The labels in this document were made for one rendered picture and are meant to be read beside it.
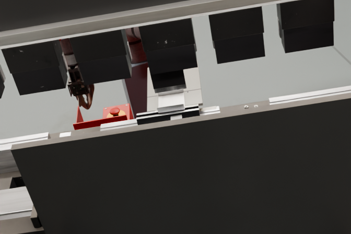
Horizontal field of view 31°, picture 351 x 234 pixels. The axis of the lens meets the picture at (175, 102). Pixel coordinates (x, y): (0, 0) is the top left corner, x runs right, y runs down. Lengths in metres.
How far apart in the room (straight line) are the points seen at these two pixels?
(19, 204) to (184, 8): 0.74
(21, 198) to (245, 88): 2.17
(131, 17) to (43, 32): 0.22
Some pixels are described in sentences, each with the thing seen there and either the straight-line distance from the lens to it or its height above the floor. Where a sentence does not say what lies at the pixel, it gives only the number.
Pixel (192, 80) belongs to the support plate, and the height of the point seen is 1.00.
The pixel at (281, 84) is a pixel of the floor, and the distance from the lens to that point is 3.78.
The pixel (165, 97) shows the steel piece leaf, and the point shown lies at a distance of 2.05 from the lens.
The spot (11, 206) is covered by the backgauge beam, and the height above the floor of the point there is 0.98.
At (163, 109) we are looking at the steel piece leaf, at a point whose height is 1.02.
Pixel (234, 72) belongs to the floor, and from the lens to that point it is 3.92.
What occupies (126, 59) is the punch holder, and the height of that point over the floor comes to 1.24.
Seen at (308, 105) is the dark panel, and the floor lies 1.34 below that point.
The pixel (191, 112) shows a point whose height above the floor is 1.00.
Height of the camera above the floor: 2.16
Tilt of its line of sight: 35 degrees down
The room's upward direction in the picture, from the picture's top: 12 degrees counter-clockwise
